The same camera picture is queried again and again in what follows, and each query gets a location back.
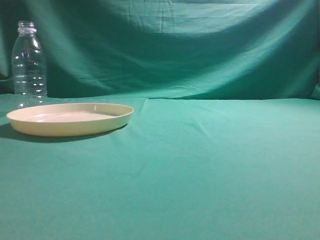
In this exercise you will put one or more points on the cream round plastic plate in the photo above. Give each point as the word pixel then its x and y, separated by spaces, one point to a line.
pixel 70 119

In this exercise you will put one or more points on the green cloth backdrop and tablecloth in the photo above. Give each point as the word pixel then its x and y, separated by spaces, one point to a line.
pixel 224 141

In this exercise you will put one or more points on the clear empty plastic bottle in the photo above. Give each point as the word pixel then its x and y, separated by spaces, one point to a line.
pixel 29 67

